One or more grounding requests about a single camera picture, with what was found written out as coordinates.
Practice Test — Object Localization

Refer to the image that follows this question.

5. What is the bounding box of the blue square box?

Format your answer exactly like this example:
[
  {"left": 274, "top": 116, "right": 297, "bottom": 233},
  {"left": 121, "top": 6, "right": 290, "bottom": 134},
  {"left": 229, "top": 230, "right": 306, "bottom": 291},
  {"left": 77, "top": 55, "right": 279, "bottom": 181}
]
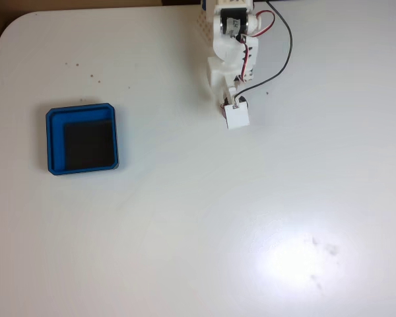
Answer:
[{"left": 45, "top": 102, "right": 120, "bottom": 177}]

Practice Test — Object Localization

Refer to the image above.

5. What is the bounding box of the black foam pad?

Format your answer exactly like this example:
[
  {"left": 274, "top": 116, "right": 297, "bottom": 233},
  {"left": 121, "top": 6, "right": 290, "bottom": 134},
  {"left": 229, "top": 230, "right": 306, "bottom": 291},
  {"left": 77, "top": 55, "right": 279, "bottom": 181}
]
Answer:
[{"left": 63, "top": 119, "right": 116, "bottom": 167}]

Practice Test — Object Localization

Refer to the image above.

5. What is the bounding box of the white gripper camera box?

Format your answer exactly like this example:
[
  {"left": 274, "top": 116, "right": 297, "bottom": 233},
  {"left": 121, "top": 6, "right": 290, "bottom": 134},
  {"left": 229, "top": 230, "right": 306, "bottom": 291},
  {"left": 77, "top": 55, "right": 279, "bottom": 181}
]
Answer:
[{"left": 224, "top": 103, "right": 251, "bottom": 131}]

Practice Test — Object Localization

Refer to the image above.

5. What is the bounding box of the black camera cable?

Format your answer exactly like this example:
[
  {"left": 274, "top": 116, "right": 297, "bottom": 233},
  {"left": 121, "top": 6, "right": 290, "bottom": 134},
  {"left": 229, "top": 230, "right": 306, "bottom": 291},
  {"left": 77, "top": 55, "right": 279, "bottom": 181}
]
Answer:
[{"left": 233, "top": 0, "right": 294, "bottom": 107}]

